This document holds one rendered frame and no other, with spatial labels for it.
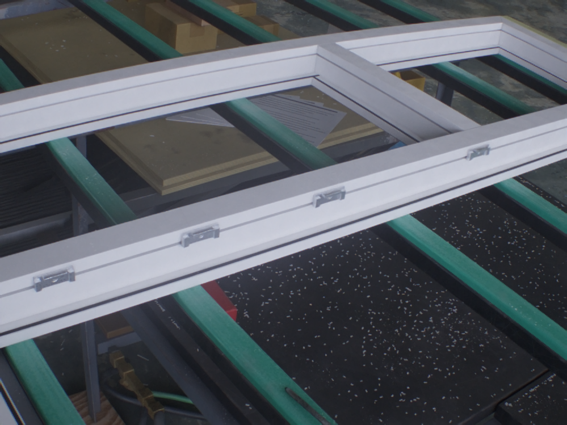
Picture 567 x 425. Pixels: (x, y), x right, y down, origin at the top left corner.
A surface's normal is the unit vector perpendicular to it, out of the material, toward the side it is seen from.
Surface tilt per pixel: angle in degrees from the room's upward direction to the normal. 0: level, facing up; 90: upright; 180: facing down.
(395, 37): 90
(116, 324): 0
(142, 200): 90
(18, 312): 90
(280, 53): 90
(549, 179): 0
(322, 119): 0
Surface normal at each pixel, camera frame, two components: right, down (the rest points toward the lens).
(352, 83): -0.79, 0.24
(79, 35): 0.11, -0.84
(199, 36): 0.58, 0.48
